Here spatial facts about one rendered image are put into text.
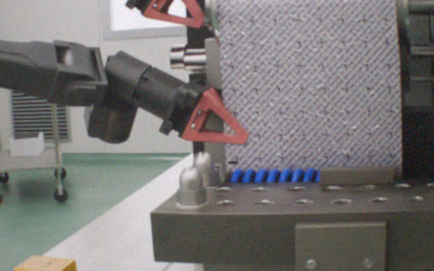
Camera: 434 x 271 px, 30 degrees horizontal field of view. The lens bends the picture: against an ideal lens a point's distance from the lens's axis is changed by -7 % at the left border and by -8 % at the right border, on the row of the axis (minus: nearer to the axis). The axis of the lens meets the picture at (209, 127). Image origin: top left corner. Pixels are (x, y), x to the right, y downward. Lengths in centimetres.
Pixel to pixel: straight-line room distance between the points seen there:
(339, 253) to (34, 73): 45
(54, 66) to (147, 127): 600
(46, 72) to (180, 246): 29
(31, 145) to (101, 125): 493
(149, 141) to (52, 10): 144
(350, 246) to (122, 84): 40
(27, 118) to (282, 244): 662
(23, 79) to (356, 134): 43
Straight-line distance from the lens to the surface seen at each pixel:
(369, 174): 103
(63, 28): 726
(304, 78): 108
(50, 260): 114
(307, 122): 108
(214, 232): 93
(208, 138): 110
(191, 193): 94
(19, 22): 745
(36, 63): 106
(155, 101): 109
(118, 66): 111
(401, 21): 107
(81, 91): 107
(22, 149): 610
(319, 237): 89
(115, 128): 116
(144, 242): 130
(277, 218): 91
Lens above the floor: 125
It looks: 8 degrees down
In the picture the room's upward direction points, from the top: 3 degrees counter-clockwise
